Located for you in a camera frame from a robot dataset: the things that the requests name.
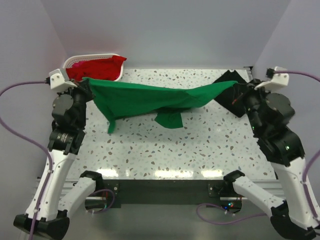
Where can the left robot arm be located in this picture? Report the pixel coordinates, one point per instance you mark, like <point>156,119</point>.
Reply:
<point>48,215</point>

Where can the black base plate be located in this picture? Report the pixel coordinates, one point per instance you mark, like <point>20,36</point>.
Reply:
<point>165,192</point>

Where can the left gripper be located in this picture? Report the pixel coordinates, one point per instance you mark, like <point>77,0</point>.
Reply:
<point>83,87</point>

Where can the white perforated laundry basket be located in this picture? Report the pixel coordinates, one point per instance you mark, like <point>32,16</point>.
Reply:
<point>77,58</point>

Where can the folded black t-shirt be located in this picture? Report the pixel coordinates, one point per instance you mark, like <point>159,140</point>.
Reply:
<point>226,97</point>

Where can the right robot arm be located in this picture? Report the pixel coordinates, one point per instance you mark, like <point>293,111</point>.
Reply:
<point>293,217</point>

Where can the green t-shirt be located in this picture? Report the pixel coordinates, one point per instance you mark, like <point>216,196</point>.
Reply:
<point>117,100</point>

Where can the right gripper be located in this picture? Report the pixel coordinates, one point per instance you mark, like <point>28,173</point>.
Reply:
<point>252,88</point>

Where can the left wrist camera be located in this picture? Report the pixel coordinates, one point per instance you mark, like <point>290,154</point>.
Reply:
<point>59,80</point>

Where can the red t-shirt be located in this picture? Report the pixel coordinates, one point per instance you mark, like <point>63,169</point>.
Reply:
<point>102,69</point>

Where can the pink t-shirt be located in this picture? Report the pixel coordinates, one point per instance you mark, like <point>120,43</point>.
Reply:
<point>77,64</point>

